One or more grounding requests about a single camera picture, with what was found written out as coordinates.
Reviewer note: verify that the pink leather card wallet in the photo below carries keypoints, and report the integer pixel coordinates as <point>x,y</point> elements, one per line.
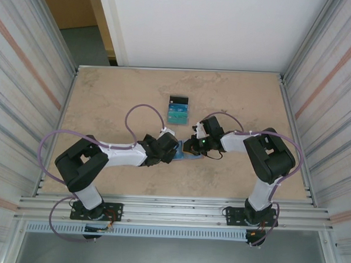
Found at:
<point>191,158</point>

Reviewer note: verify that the clear acrylic card stand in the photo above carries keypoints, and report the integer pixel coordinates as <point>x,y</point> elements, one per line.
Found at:
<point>177,124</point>

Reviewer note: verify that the black VIP credit card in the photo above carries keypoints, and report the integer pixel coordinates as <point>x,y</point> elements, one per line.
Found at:
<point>180,100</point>

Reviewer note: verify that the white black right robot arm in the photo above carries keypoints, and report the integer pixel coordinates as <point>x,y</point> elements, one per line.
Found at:
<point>268,163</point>

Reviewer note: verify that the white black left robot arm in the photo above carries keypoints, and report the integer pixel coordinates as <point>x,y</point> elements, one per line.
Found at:
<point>79,164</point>

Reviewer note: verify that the teal credit card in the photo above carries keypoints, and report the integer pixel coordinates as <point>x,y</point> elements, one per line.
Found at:
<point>177,118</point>

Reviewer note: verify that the blue VIP credit card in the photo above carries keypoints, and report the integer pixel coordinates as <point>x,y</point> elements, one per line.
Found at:
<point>178,108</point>

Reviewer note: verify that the grey metal lower shelf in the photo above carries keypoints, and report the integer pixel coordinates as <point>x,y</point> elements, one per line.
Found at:
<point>172,255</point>

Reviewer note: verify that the brown wooden door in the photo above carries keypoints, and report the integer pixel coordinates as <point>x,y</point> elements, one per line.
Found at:
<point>70,5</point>

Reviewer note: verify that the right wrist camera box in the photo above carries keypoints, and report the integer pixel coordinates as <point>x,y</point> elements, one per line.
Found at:
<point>199,132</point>

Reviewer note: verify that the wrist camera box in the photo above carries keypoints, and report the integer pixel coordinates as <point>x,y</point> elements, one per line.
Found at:
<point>199,132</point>
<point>167,131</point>

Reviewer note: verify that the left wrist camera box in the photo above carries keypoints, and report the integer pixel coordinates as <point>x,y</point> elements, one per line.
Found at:
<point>167,131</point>

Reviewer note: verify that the aluminium front rail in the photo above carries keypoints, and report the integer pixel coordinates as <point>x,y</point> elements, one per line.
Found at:
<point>174,209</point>

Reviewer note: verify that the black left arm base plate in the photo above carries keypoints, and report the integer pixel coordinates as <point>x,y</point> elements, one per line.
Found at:
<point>115,208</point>

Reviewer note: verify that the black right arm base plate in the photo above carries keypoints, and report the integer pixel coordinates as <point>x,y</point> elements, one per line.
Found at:
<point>233,217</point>

